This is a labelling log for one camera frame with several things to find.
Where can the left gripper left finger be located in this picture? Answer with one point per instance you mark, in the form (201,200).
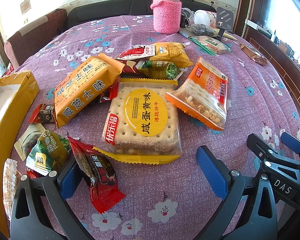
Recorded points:
(29,218)

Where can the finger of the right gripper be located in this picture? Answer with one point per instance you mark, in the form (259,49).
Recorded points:
(291,142)
(264,152)

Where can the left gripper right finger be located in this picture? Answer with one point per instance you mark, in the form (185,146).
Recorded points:
(258,219)

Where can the green yellow pea pack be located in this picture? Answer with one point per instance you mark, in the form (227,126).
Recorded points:
(50,152)

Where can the orange chicken cracker pack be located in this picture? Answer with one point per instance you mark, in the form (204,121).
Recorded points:
(203,95)

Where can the red dark candy pack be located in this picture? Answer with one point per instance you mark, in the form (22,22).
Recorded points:
(102,178)

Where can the salted egg yolk cracker pack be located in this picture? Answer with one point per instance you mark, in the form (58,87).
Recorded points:
(142,127)

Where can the yellow cheese sandwich cracker pack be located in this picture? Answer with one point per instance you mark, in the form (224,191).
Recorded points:
(171,52)

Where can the green pea snack pack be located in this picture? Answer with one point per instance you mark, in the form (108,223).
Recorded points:
(162,70)

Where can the orange cheese biscuit pack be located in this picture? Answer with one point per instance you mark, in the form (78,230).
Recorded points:
(83,85)

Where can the clear cracker pack in tray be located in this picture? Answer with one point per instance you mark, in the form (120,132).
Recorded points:
(9,185)

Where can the beige small snack pack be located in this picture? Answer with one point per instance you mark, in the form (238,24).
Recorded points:
(28,140)

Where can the brown wrapped snack bar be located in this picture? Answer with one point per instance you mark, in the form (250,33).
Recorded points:
(253,54)

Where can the small red dark candy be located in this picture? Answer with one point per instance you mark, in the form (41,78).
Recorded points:
(44,113)

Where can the round biscuit green pack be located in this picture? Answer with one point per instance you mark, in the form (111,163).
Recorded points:
(211,45)

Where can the yellow cardboard box tray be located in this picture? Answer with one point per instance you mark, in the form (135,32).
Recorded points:
(17,93)

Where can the bag of dark seeds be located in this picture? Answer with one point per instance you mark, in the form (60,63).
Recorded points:
(202,30)

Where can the white lidded cup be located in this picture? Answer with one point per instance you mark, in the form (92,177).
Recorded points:
(207,18)

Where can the red golden crown snack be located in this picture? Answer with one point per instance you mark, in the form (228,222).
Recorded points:
(132,67)

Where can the red white sachet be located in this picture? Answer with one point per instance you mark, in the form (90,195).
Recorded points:
(138,53)

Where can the pink thermos with knit sleeve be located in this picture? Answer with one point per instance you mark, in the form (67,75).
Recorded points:
(166,15)

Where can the maroon armchair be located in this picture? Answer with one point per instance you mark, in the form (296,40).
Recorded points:
(34,36)

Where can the black sofa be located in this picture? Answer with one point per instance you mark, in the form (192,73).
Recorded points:
(111,8)

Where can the small wall plaque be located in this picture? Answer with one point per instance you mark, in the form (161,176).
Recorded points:
(25,6)

